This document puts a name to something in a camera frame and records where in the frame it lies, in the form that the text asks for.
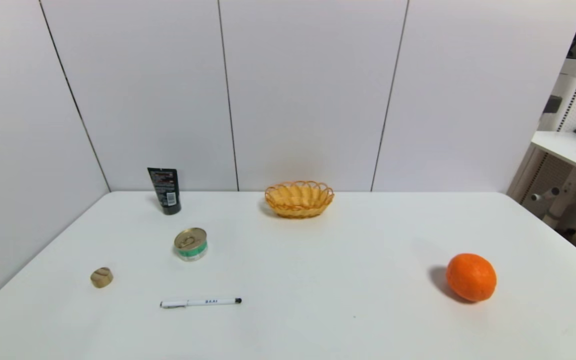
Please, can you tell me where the small round wooden block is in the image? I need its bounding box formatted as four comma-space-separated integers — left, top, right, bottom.
90, 267, 114, 289

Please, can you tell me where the yellow wicker basket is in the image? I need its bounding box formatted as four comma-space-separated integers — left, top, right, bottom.
264, 180, 335, 219

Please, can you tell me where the tin can with green label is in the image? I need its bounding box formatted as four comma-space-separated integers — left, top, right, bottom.
173, 227, 208, 262

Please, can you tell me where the black cosmetic tube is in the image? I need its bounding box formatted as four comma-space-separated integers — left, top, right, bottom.
147, 167, 182, 216

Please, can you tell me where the white pen with black tip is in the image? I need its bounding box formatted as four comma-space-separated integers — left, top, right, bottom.
160, 297, 243, 309

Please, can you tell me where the orange fruit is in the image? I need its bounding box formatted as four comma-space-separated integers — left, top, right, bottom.
445, 253, 498, 303

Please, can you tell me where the white side desk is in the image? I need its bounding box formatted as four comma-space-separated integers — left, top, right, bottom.
531, 130, 576, 183

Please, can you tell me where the white desk leg with knob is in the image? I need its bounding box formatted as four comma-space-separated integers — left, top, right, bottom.
530, 169, 576, 232

